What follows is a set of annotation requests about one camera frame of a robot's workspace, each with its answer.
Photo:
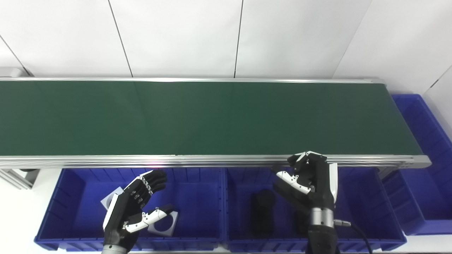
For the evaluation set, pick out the grey conveyor end housing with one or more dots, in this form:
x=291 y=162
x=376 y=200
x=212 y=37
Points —
x=14 y=72

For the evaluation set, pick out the blue plastic bin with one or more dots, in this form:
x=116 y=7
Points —
x=367 y=211
x=197 y=211
x=423 y=197

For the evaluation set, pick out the white square part with hole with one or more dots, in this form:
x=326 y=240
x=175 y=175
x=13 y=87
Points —
x=169 y=229
x=107 y=201

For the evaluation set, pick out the aluminium conveyor leg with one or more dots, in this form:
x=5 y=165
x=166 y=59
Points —
x=386 y=173
x=19 y=178

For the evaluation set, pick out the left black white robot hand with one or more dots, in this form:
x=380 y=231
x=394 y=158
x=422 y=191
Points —
x=122 y=215

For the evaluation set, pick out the green conveyor belt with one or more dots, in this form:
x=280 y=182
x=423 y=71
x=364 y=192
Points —
x=212 y=120
x=212 y=161

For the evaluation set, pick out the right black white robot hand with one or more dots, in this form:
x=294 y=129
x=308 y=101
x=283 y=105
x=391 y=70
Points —
x=321 y=183

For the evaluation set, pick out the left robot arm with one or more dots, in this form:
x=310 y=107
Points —
x=113 y=249

